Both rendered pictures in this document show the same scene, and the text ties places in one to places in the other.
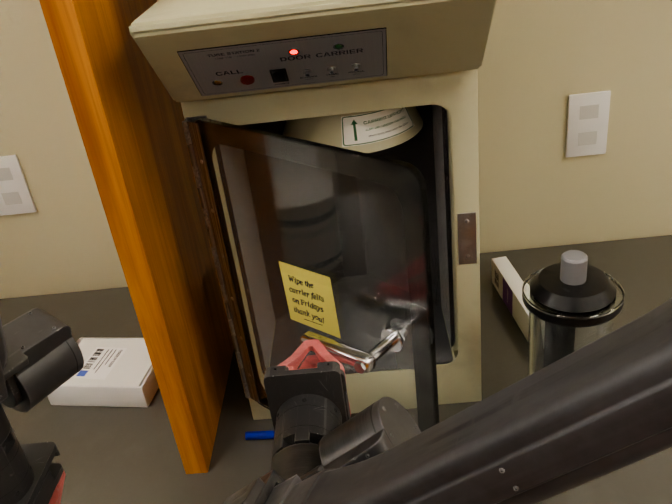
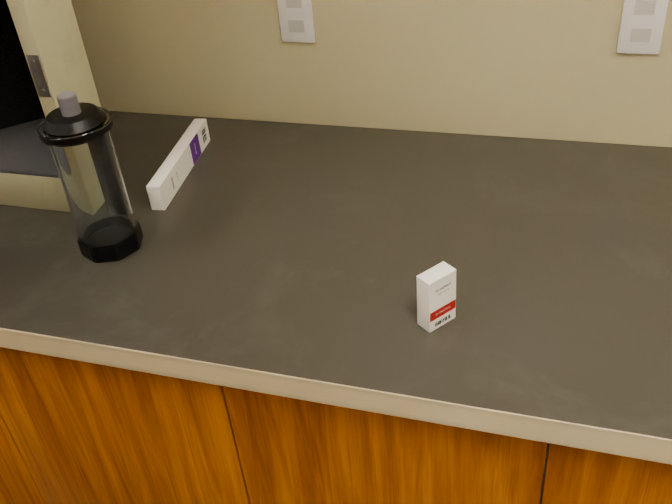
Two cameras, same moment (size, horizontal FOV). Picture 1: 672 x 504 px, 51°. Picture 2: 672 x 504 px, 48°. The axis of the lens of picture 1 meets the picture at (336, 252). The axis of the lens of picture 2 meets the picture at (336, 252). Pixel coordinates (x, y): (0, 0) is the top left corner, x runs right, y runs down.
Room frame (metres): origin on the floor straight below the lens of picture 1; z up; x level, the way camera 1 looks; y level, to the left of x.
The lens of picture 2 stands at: (-0.24, -0.90, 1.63)
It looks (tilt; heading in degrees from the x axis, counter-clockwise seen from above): 36 degrees down; 16
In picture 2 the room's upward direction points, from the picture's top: 6 degrees counter-clockwise
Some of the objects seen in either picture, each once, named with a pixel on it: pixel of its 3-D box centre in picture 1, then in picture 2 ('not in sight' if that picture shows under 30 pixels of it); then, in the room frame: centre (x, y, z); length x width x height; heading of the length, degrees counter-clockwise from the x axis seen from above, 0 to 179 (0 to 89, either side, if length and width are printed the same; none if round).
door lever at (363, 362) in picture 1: (349, 343); not in sight; (0.56, 0.00, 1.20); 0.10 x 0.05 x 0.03; 45
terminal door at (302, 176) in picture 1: (316, 312); not in sight; (0.63, 0.03, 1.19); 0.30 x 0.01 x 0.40; 45
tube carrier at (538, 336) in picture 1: (567, 364); (93, 183); (0.64, -0.26, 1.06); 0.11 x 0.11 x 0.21
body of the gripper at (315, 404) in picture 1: (308, 434); not in sight; (0.44, 0.04, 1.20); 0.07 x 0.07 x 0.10; 86
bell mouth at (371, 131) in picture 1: (349, 108); not in sight; (0.84, -0.04, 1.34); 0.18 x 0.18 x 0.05
